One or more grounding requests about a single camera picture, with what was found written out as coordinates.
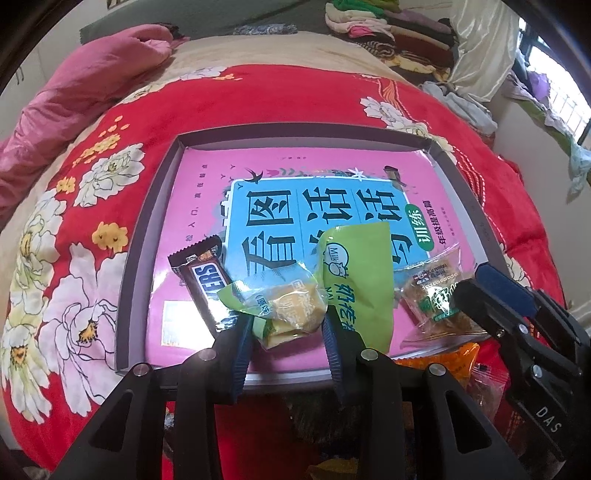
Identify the red floral blanket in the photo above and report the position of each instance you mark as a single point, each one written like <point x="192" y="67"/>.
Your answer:
<point x="152" y="110"/>

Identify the clear pastry packet green label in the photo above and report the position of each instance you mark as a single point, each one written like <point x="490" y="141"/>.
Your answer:
<point x="429" y="300"/>

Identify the dark shallow cardboard box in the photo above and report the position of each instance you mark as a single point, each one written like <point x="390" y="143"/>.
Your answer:
<point x="152" y="230"/>

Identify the light green snack packet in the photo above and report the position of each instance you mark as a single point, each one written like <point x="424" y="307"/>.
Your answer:
<point x="355" y="277"/>

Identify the white wardrobe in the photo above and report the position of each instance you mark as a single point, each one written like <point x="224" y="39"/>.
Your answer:
<point x="27" y="64"/>

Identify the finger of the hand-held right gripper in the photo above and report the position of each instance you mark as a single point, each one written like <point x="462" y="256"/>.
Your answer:
<point x="503" y="282"/>
<point x="498" y="323"/>

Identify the orange cracker packet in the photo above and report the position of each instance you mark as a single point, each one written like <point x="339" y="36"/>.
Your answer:
<point x="452" y="364"/>

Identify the blue patterned cloth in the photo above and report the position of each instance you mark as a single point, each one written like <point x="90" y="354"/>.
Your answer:
<point x="265" y="29"/>

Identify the light blue clothes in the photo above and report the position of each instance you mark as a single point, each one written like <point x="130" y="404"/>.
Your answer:
<point x="461" y="104"/>

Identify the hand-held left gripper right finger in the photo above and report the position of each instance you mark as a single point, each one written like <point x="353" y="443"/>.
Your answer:
<point x="332" y="350"/>

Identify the pink quilt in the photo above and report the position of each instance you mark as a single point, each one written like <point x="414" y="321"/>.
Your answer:
<point x="69" y="83"/>

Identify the barred window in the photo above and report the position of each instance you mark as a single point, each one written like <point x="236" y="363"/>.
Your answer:
<point x="558" y="78"/>

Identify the brown chocolate bar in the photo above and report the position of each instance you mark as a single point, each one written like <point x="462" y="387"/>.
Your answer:
<point x="203" y="281"/>

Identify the clear plastic candy packet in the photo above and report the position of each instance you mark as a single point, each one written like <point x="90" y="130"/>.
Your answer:
<point x="485" y="387"/>

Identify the white satin curtain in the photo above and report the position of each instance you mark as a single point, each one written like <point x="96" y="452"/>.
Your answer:
<point x="480" y="50"/>

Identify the dark cloth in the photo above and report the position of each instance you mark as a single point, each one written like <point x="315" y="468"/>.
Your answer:
<point x="178" y="33"/>

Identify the grey padded headboard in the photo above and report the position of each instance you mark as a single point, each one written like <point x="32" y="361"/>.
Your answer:
<point x="207" y="14"/>

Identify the stack of folded clothes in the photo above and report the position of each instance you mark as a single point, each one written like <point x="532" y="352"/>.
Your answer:
<point x="392" y="32"/>

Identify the mixed laundry pile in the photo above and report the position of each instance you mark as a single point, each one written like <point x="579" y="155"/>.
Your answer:
<point x="554" y="120"/>

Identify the pink book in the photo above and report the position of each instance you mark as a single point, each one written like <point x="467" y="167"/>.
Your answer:
<point x="198" y="207"/>

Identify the yellow cake packet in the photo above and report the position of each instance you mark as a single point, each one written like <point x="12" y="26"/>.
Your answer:
<point x="291" y="304"/>

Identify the flower painting panel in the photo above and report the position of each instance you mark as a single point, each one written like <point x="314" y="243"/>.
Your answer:
<point x="116" y="3"/>

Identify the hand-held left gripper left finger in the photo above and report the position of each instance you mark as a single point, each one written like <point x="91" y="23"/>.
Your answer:
<point x="242" y="350"/>

